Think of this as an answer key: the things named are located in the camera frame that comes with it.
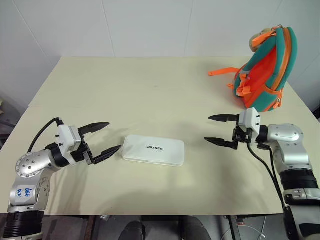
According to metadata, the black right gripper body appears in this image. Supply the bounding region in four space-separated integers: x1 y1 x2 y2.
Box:
231 124 254 151

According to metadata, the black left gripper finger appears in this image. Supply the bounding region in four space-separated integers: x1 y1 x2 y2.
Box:
77 121 111 138
92 144 123 166

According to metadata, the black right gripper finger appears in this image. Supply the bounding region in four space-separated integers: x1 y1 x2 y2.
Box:
207 113 241 123
203 136 239 151

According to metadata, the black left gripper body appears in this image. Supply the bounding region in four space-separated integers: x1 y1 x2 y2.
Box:
70 134 96 166

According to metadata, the white rectangular case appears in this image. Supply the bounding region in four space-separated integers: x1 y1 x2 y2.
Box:
121 134 186 167

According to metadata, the teal and orange backpack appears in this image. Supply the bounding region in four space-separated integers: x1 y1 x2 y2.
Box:
207 24 299 113

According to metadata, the white handwritten label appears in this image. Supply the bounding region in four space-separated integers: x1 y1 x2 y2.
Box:
14 185 35 204

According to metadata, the dark rounded shape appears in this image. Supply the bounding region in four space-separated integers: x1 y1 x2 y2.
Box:
116 220 147 240

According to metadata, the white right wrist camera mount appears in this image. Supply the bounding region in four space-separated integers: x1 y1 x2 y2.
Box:
238 107 262 141

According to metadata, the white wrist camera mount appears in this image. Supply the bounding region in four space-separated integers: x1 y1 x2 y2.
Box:
54 124 84 166
238 107 262 141

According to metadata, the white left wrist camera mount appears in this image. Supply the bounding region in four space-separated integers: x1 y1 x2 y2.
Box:
54 124 84 166

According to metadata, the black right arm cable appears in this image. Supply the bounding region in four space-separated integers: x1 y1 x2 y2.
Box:
268 147 286 203
245 141 288 210

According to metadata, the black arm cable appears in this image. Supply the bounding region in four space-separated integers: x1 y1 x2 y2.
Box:
268 147 286 203
245 141 288 210
26 116 65 154

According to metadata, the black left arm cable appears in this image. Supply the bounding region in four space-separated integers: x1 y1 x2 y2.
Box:
26 116 65 154

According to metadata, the black metal table frame bar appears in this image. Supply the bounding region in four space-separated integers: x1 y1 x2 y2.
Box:
223 215 243 240
79 214 97 240

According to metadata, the thin white floor cable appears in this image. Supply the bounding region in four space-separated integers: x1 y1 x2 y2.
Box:
258 216 269 239

